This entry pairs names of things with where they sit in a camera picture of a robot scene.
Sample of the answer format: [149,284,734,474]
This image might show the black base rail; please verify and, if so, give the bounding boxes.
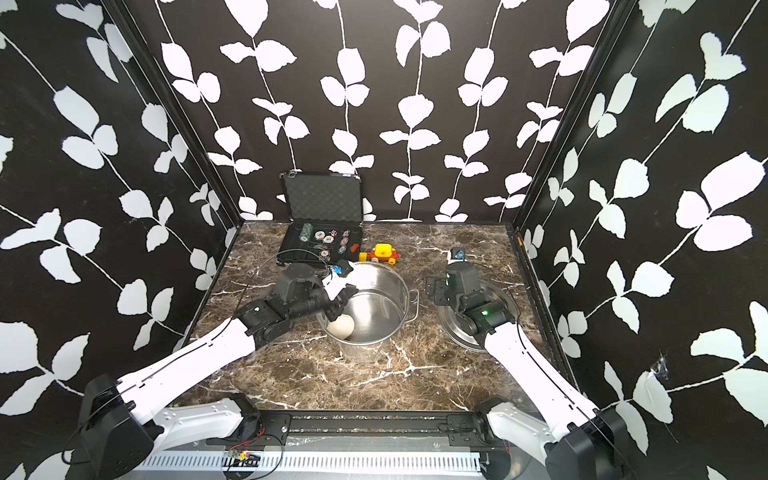
[206,410,511,451]

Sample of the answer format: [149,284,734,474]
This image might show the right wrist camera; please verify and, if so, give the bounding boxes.
[448,246,467,264]

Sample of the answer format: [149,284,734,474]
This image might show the stainless steel pot lid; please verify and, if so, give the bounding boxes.
[433,280,520,352]

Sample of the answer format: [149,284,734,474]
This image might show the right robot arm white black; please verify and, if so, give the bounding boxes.
[426,260,631,479]

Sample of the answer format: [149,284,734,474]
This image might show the blue green chip stack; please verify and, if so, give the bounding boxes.
[299,223,313,242]

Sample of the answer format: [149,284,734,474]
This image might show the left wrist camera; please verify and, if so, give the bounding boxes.
[332,259,354,279]

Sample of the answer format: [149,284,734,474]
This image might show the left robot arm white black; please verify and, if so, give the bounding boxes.
[66,260,359,479]

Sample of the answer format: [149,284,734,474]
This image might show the yellow red toy car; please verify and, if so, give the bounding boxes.
[367,243,400,265]

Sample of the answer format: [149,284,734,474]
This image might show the white plastic ladle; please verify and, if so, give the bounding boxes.
[323,270,355,340]

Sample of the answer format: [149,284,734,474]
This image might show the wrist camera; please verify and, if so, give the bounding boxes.
[448,246,467,264]
[332,259,354,279]

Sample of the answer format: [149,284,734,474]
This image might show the black poker chip case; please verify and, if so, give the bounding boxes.
[276,171,363,266]

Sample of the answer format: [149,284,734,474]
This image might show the white perforated strip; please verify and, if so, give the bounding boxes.
[136,451,481,475]

